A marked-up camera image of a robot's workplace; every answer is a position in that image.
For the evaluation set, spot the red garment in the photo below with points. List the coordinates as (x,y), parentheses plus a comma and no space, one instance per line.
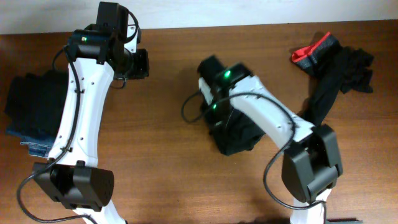
(304,52)

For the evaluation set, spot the crumpled black clothes pile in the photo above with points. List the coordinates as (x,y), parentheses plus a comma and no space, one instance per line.
(337,69)

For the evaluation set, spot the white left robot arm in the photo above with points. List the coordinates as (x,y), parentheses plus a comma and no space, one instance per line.
(97,55)

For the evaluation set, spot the folded blue jeans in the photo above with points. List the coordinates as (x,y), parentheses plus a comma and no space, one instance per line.
(39,144)

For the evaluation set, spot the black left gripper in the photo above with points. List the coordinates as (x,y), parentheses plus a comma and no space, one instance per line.
(140,63)

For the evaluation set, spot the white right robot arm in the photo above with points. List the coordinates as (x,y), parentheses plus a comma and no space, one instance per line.
(311,157)

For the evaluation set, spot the folded black garment stack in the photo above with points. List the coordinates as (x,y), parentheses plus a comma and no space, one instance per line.
(35,103)

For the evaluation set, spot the black trousers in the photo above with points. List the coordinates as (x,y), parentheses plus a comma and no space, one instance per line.
(244,136)

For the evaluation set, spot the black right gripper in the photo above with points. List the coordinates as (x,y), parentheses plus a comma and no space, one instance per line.
(213,122)

